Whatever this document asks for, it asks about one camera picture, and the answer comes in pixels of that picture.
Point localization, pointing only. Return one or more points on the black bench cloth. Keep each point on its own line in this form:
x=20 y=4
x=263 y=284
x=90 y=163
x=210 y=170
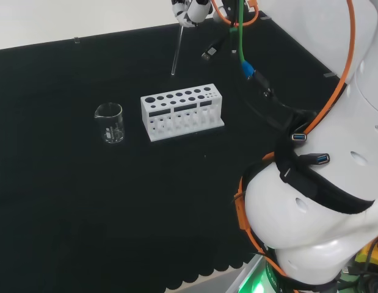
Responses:
x=85 y=198

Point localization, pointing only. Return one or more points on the black blue usb socket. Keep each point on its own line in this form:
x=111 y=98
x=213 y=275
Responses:
x=321 y=158
x=299 y=137

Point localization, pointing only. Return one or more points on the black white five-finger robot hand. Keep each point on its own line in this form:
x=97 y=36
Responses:
x=196 y=10

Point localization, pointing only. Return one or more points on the yellow stop button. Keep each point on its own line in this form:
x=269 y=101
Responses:
x=370 y=253

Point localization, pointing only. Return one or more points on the clear cloth clip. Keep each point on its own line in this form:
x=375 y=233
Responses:
x=76 y=40
x=265 y=18
x=329 y=75

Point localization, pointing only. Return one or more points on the white test tube rack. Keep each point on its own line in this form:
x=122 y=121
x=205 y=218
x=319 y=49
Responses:
x=155 y=129

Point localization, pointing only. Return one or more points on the clear glass beaker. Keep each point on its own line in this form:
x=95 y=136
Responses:
x=114 y=134

